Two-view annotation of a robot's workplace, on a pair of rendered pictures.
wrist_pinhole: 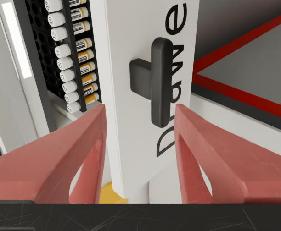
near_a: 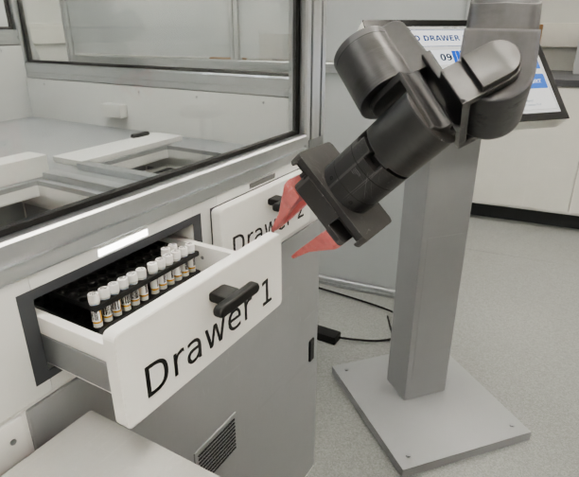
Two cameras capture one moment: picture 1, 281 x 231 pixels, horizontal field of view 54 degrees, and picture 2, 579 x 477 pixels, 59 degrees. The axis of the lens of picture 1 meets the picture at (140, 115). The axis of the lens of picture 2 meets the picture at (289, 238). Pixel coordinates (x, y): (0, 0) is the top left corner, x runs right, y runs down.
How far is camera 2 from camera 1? 55 cm
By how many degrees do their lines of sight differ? 89
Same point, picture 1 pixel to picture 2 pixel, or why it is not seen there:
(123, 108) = (199, 291)
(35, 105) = (71, 265)
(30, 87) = (88, 257)
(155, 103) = (231, 297)
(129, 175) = (142, 330)
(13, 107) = (77, 240)
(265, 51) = not seen: outside the picture
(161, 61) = (253, 286)
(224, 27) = not seen: outside the picture
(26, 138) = (39, 258)
